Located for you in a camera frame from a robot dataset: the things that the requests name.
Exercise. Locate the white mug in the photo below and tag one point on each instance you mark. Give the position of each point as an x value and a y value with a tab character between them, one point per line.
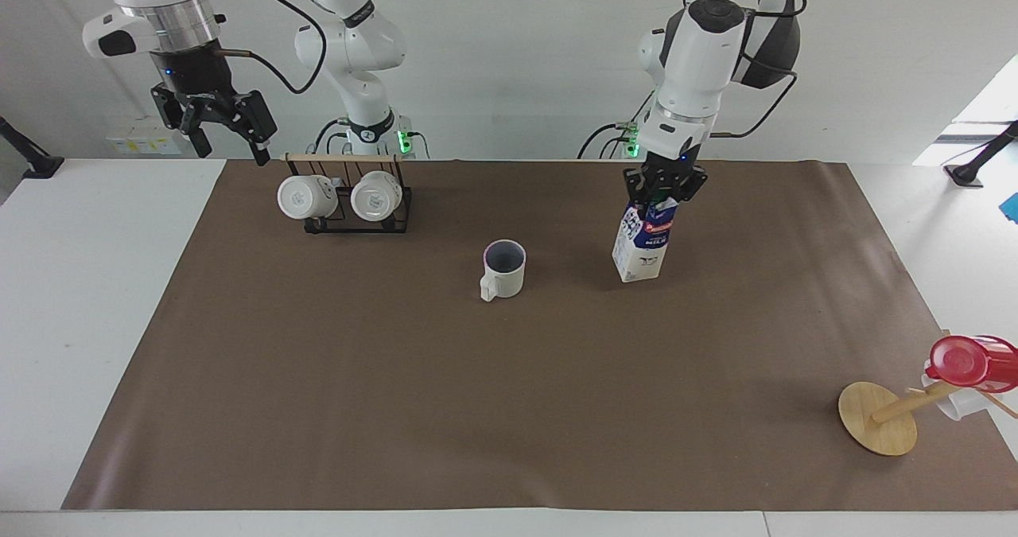
509	278
301	197
374	197

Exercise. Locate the clear plastic cup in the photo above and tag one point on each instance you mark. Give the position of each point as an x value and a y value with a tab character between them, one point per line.
958	406

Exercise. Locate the black stand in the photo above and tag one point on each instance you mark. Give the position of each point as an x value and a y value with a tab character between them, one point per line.
974	167
36	163

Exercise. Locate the milk carton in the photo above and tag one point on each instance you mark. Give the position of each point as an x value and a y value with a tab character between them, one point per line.
643	250

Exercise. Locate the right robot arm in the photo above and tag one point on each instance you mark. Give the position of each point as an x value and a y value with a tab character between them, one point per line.
362	52

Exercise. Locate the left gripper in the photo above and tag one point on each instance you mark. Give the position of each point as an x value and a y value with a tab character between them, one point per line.
674	163

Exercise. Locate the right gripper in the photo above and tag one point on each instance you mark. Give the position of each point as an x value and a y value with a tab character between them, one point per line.
193	71

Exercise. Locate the red plastic cup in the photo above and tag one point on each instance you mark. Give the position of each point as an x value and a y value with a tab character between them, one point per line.
966	362

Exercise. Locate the wooden mug tree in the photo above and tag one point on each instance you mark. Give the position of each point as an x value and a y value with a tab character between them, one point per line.
875	422

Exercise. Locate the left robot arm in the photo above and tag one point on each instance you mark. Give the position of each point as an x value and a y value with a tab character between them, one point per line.
700	60

